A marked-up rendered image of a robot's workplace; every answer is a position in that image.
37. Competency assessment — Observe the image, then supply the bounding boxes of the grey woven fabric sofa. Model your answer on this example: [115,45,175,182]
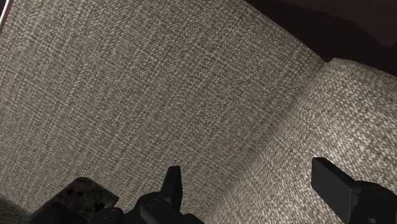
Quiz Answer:
[0,0,397,224]

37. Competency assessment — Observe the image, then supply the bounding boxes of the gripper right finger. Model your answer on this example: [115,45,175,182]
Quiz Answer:
[311,157,397,224]

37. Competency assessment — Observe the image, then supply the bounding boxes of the dark remote control red buttons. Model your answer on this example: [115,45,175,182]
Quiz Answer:
[53,176,120,217]

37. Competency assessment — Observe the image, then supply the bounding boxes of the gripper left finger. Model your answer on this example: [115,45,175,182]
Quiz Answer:
[92,165,206,224]

